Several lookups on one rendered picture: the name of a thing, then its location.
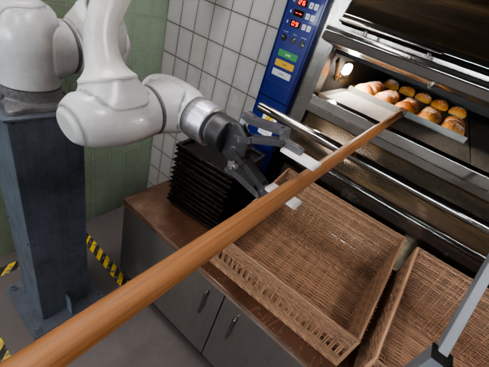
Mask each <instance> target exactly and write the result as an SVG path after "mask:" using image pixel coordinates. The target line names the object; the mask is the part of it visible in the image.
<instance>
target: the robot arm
mask: <svg viewBox="0 0 489 367"><path fill-rule="evenodd" d="M130 2H131V0H78V1H76V3H75V4H74V6H73V7H72V8H71V9H70V10H69V11H68V13H67V14H66V15H65V16H64V18H57V15H56V14H55V12H54V11H53V10H52V9H51V7H49V6H48V5H47V4H45V3H44V2H43V1H41V0H0V105H1V106H2V107H3V108H4V109H5V113H6V115H8V116H11V117H17V116H20V115H24V114H35V113H43V112H51V111H56V117H57V122H58V124H59V126H60V129H61V130H62V131H63V133H64V134H65V136H66V137H67V138H68V139H69V140H70V141H72V142H73V143H76V144H79V145H81V146H86V147H92V148H97V149H104V148H113V147H118V146H125V145H128V144H132V143H137V142H139V141H143V140H145V139H147V138H149V137H151V136H153V135H158V134H162V133H180V132H182V133H185V135H187V136H188V137H190V138H192V139H194V140H195V141H196V142H197V143H199V144H201V145H203V146H209V147H211V148H212V149H214V150H216V151H217V152H219V153H221V154H224V155H225V157H226V159H227V160H228V165H227V167H225V168H224V170H225V172H226V173H228V174H230V175H232V176H233V177H235V179H237V180H238V182H240V184H241V185H243V186H244V187H245V188H246V189H247V190H248V191H249V192H250V193H251V194H252V195H253V196H254V197H255V198H259V197H262V196H263V195H264V194H268V193H269V192H271V191H272V190H274V189H275V188H277V187H278V185H276V184H275V183H271V184H270V183H269V182H268V181H267V180H266V178H265V177H264V175H263V174H262V172H261V171H260V170H259V169H258V167H257V166H256V164H255V163H254V162H253V158H252V157H251V156H250V153H251V148H252V147H253V144H260V145H267V146H279V148H280V147H282V146H283V147H282V148H281V149H280V151H281V152H282V153H283V154H286V155H287V156H288V157H290V158H292V159H294V160H295V161H296V162H299V163H300V164H302V165H303V166H305V167H307V168H308V169H310V170H312V171H314V170H316V169H317V168H319V167H320V166H321V163H320V162H318V161H316V160H315V159H313V158H311V157H310V156H308V155H306V154H304V153H303V152H304V150H305V149H304V148H303V147H302V146H299V145H298V144H296V143H295V142H293V141H291V140H290V133H291V129H290V127H287V126H284V125H281V124H278V123H276V122H272V121H269V120H267V119H264V118H261V117H258V116H256V115H255V114H254V113H253V112H251V111H245V112H242V113H241V114H240V117H241V119H240V121H239V122H238V121H236V120H235V119H234V118H232V117H230V116H229V115H227V113H226V111H225V110H224V109H223V108H222V107H220V106H218V105H217V104H215V103H213V102H212V101H211V100H209V99H207V98H205V97H204V96H203V95H202V94H201V93H200V91H198V90H197V89H196V88H195V87H193V86H191V85H190V84H188V83H187V82H185V81H183V80H181V79H179V78H177V77H175V76H171V75H168V74H151V75H149V76H147V77H146V78H145V79H144V80H143V81H142V83H141V82H140V80H139V78H138V75H137V74H135V73H134V72H132V71H131V70H130V69H128V67H127V66H126V65H125V63H126V62H127V61H128V60H129V58H130V54H131V43H130V39H129V36H128V35H127V27H126V24H125V21H124V19H123V18H124V15H125V13H126V11H127V8H128V6H129V5H130ZM72 74H81V76H80V77H79V78H78V79H77V84H78V87H77V89H76V92H70V93H68V94H67V95H66V96H64V94H63V91H62V86H61V79H63V78H66V77H67V76H70V75H72ZM247 125H252V126H255V127H258V128H260V129H263V130H266V131H269V132H271V133H274V134H277V135H279V137H276V136H267V135H258V134H250V131H249V130H248V128H247ZM234 160H236V162H237V163H238V164H236V163H235V161H234ZM239 166H240V167H243V168H244V170H243V169H241V168H240V167H239Z"/></svg>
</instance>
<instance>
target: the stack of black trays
mask: <svg viewBox="0 0 489 367"><path fill-rule="evenodd" d="M176 146H177V147H178V148H176V149H177V150H178V151H177V152H175V153H174V154H176V155H177V157H175V158H173V160H175V161H176V162H174V164H175V166H173V167H171V168H172V169H173V171H171V173H172V174H173V175H171V176H170V177H171V178H172V180H171V181H169V182H170V183H171V184H170V185H168V186H169V187H170V188H171V189H170V190H169V193H167V194H168V195H169V196H168V197H166V198H167V199H168V200H169V201H170V202H171V203H172V204H173V205H175V206H177V207H178V208H180V209H181V210H182V211H184V212H185V213H187V214H188V215H190V216H191V217H192V218H194V219H196V220H197V221H198V222H199V223H201V224H203V225H204V226H206V227H207V228H208V229H212V228H214V227H215V226H217V225H218V224H220V223H222V222H223V221H225V220H226V219H228V218H230V217H231V216H233V215H234V214H236V213H238V212H239V211H241V210H242V209H243V208H244V207H246V206H247V205H248V204H249V202H250V201H249V199H250V198H251V196H250V195H251V193H250V192H249V191H248V190H247V189H246V188H245V187H244V186H243V185H241V184H240V182H238V180H237V179H235V177H233V176H232V175H230V174H228V173H226V172H225V170H224V168H225V167H227V165H228V160H227V159H226V157H225V155H224V154H221V153H219V152H217V151H216V150H214V149H212V148H211V147H209V146H203V145H201V144H199V143H197V142H196V141H195V140H194V139H192V138H189V139H187V140H184V141H181V142H179V143H176ZM250 156H251V157H252V158H253V162H254V163H255V164H256V166H257V167H258V169H259V170H260V171H261V170H262V169H261V167H263V166H264V164H262V162H264V161H266V160H265V159H264V158H266V156H267V155H266V154H264V153H263V152H261V151H259V150H257V149H255V148H253V147H252V148H251V153H250Z"/></svg>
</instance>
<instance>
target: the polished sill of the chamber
mask: <svg viewBox="0 0 489 367"><path fill-rule="evenodd" d="M309 103H310V104H312V105H314V106H316V107H318V108H320V109H322V110H324V111H326V112H328V113H330V114H333V115H335V116H337V117H339V118H341V119H343V120H345V121H347V122H349V123H351V124H353V125H355V126H357V127H359V128H361V129H363V130H365V131H367V130H369V129H370V128H371V127H373V126H375V125H376V124H378V123H379V121H377V120H375V119H373V118H371V117H369V116H366V115H364V114H362V113H360V112H358V111H356V110H354V109H352V108H349V107H348V106H345V105H343V104H341V103H339V102H337V101H335V100H333V99H331V98H328V97H326V96H324V95H322V94H320V93H315V94H313V95H312V97H311V100H310V101H309ZM377 137H379V138H381V139H383V140H385V141H387V142H390V143H392V144H394V145H395V146H398V147H400V148H401V149H404V150H405V151H408V152H410V153H411V154H414V155H416V156H417V157H420V158H421V159H424V160H426V161H427V162H430V163H432V164H433V165H436V166H437V167H440V168H442V169H443V170H446V171H448V172H450V173H452V174H454V175H457V176H458V177H460V178H462V179H464V180H466V181H468V182H470V183H472V184H474V185H476V186H478V187H480V188H482V189H484V190H486V191H488V192H489V173H487V172H485V171H484V170H481V169H479V168H477V167H475V166H473V165H470V164H468V163H466V162H464V161H462V160H460V159H458V158H455V157H453V156H451V155H449V154H447V153H445V152H443V151H440V150H439V149H436V148H434V147H433V146H430V145H428V144H426V143H424V142H422V141H420V140H417V139H415V138H413V137H411V136H409V135H407V134H404V133H402V132H400V131H399V130H396V129H394V128H392V127H390V126H388V127H387V128H386V129H385V130H383V131H382V132H381V133H379V134H378V135H377Z"/></svg>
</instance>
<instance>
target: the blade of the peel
mask: <svg viewBox="0 0 489 367"><path fill-rule="evenodd" d="M355 87H356V86H349V88H348V90H347V91H348V92H351V93H353V94H355V95H357V96H359V97H361V98H364V99H366V100H368V101H370V102H372V103H375V104H377V105H379V106H382V107H384V108H386V109H388V110H390V111H393V112H394V113H395V112H396V111H397V109H399V107H398V106H395V105H393V104H391V103H388V102H386V101H384V100H381V99H380V98H377V97H375V96H373V95H370V94H368V93H366V92H363V91H361V90H359V89H357V88H355ZM405 117H406V118H408V119H410V120H413V121H414V122H417V123H419V124H421V125H423V126H425V127H428V128H430V129H432V130H435V131H437V132H439V133H441V134H443V135H446V136H447V137H450V138H452V139H454V140H456V141H459V142H461V143H464V142H465V141H466V140H467V138H468V135H467V133H466V128H465V133H464V135H461V134H459V133H456V132H454V131H452V130H449V129H447V128H445V127H443V126H441V125H440V124H441V123H439V124H436V123H434V122H431V121H429V120H428V119H424V118H423V117H420V116H418V115H416V114H413V113H411V112H409V111H408V112H407V113H406V115H405ZM442 120H443V118H442ZM441 122H442V121H441Z"/></svg>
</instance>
